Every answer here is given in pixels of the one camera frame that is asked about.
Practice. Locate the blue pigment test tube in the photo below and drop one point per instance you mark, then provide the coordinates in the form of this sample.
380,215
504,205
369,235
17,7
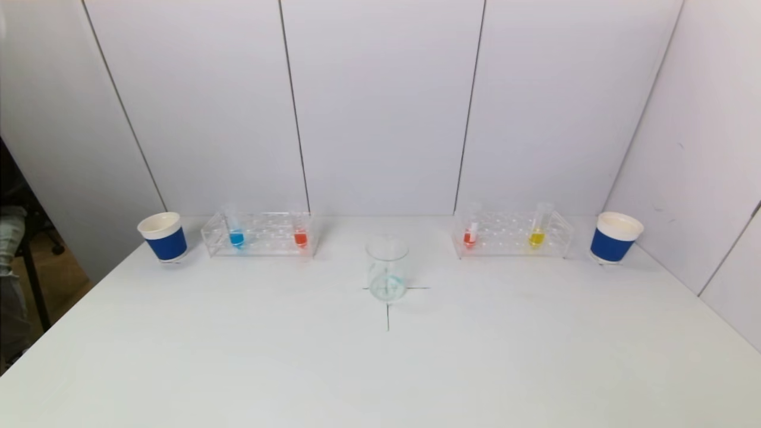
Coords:
236,239

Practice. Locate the clear glass beaker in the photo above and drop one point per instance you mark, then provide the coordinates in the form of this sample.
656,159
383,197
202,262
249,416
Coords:
387,288

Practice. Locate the red pigment test tube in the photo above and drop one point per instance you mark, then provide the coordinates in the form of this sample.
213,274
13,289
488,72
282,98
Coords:
301,239

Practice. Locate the red pigment tube white label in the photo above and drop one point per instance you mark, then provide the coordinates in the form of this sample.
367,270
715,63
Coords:
469,239

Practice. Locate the clear acrylic test tube rack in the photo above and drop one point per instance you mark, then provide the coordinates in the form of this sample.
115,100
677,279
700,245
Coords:
505,235
267,238

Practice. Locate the yellow pigment test tube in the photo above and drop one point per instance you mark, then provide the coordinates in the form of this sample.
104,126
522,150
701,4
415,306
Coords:
537,239

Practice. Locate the blue white paper cup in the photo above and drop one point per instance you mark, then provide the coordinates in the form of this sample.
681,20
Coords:
612,245
167,244

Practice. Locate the grey trouser leg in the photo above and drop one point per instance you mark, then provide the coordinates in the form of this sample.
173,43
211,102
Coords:
10,238

